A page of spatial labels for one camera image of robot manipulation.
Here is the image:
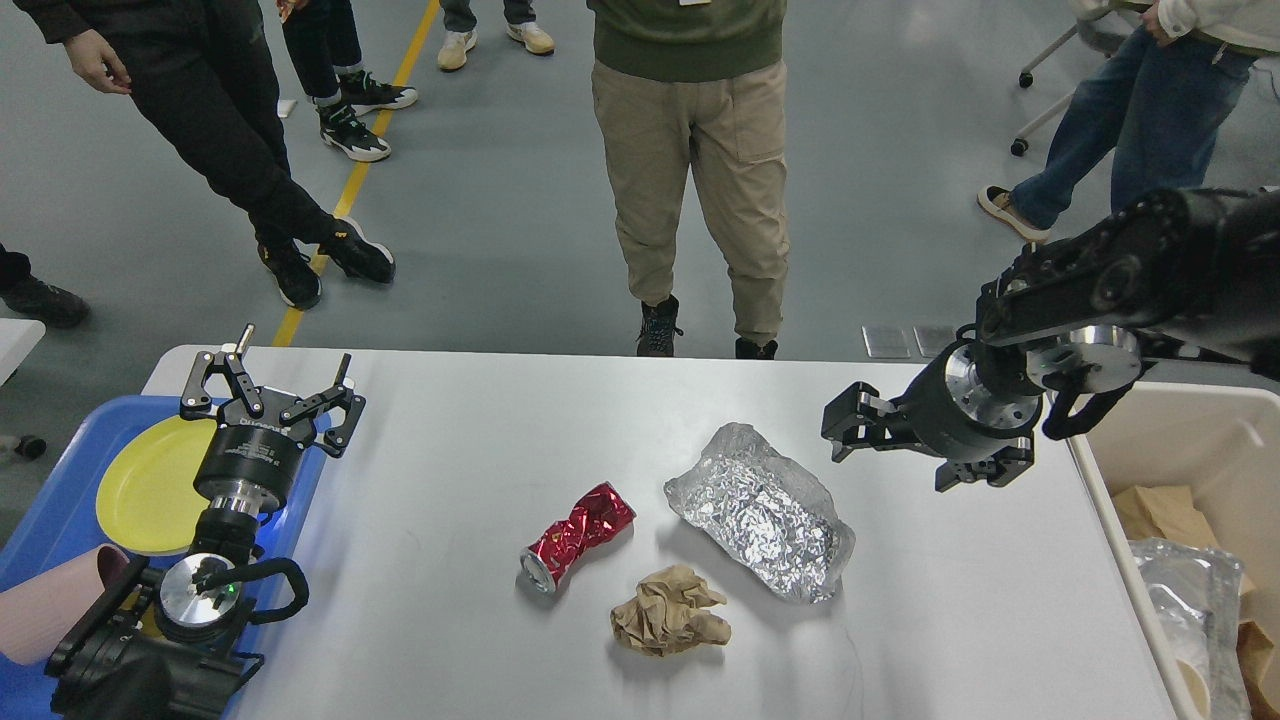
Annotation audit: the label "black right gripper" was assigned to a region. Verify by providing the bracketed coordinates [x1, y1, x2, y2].
[820, 340, 1043, 493]

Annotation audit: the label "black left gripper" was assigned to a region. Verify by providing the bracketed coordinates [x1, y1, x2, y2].
[179, 325, 366, 512]

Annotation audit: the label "yellow plastic plate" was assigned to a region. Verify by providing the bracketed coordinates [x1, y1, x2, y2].
[96, 416, 218, 557]

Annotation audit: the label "foil tray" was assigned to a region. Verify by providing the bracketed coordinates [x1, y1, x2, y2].
[1129, 538, 1251, 719]
[664, 423, 856, 603]

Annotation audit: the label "pink mug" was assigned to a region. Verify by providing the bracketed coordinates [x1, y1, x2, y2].
[1, 544, 131, 665]

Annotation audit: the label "brown paper ball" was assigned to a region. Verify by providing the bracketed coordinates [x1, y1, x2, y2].
[611, 564, 732, 657]

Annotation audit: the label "crushed red can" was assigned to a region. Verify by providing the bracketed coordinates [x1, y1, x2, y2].
[520, 482, 636, 594]

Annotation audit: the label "large brown paper bag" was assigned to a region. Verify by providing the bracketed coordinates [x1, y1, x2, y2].
[1236, 620, 1279, 719]

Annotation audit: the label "white paper cup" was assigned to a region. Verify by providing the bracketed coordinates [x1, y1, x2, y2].
[1176, 657, 1211, 719]

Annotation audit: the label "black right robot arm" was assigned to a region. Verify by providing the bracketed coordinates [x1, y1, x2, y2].
[820, 190, 1279, 492]

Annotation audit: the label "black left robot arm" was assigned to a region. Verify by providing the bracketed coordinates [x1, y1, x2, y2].
[44, 325, 366, 719]

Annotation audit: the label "blue plastic tray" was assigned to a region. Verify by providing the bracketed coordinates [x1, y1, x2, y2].
[1, 395, 329, 719]

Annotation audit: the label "person dark shoes far left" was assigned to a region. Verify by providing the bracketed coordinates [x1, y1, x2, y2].
[1, 245, 90, 329]

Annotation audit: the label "white side table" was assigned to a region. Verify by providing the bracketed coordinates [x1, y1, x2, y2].
[0, 316, 46, 386]

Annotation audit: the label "beige plastic bin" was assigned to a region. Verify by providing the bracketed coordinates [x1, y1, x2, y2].
[1068, 382, 1279, 719]

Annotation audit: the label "person black trousers black shoes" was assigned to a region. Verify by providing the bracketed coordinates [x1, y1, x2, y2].
[18, 1, 396, 309]

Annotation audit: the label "person dark trousers black sneakers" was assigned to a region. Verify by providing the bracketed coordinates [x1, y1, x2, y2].
[274, 1, 419, 163]

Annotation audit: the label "person blue jeans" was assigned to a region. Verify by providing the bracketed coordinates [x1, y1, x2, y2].
[977, 1, 1279, 243]

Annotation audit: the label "person green sweater khaki trousers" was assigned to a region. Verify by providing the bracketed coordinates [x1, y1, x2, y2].
[589, 1, 790, 360]

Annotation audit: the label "person grey trousers white sneakers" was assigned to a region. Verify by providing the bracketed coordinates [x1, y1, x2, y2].
[436, 0, 556, 73]

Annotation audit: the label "grey office chair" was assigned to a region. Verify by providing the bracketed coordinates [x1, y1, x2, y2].
[1010, 0, 1140, 158]

